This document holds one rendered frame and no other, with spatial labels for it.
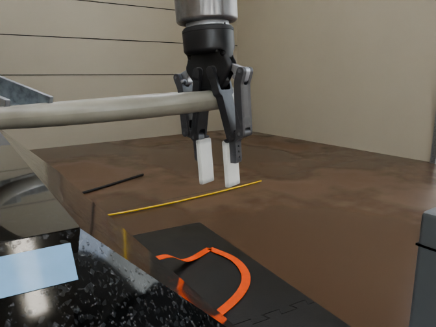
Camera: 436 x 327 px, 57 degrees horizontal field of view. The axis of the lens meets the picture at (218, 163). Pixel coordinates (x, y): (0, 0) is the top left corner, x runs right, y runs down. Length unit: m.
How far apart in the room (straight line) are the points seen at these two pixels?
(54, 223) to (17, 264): 0.06
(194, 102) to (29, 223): 0.26
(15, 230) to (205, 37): 0.34
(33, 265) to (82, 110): 0.21
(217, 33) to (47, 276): 0.37
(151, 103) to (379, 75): 5.16
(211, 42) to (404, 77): 4.93
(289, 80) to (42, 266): 6.28
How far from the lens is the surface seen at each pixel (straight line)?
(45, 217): 0.48
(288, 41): 6.63
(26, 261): 0.42
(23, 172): 0.71
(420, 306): 0.82
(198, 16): 0.58
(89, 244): 0.44
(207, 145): 0.63
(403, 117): 5.46
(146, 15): 6.63
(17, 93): 1.02
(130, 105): 0.53
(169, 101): 0.55
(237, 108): 0.57
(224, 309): 1.87
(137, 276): 0.47
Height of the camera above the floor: 1.02
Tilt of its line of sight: 13 degrees down
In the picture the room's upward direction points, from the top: straight up
